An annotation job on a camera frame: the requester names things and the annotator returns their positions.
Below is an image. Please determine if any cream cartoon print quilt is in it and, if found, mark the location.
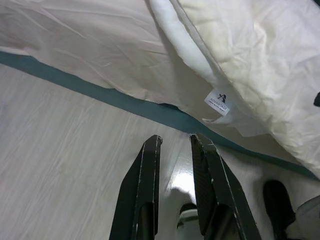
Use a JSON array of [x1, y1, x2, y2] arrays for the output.
[[147, 0, 320, 178]]

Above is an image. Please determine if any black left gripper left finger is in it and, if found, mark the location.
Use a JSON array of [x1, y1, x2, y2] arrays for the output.
[[108, 134, 164, 240]]

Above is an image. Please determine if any mattress with beige sheet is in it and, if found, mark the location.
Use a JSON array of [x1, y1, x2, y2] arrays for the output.
[[0, 0, 226, 126]]

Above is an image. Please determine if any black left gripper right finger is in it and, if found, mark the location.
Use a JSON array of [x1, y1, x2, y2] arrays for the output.
[[189, 133, 263, 240]]

